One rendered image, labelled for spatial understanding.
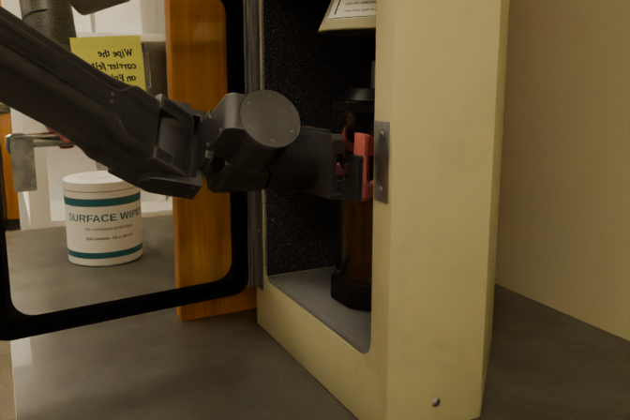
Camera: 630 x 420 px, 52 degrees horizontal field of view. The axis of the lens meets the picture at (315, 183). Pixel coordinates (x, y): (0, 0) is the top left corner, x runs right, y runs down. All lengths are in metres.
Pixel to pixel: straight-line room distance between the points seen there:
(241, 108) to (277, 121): 0.03
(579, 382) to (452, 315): 0.22
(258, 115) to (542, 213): 0.58
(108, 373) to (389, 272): 0.37
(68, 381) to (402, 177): 0.44
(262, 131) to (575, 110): 0.54
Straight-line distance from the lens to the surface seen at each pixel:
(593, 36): 0.95
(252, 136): 0.55
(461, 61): 0.58
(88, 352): 0.85
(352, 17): 0.64
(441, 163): 0.57
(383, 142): 0.55
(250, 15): 0.82
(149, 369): 0.78
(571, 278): 1.00
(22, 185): 0.72
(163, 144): 0.60
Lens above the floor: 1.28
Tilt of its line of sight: 10 degrees down
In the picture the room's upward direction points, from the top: straight up
